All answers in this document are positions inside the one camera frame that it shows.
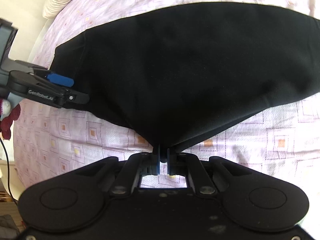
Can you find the black pants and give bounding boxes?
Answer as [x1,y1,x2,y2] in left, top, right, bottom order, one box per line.
[51,2,319,151]

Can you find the red white fuzzy sleeve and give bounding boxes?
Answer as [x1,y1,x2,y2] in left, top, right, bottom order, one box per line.
[1,98,21,140]

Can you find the pink patterned bed sheet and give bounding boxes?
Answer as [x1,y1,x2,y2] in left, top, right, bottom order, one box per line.
[13,0,319,187]

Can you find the black cable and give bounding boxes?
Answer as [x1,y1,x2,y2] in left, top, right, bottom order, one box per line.
[0,134,20,205]

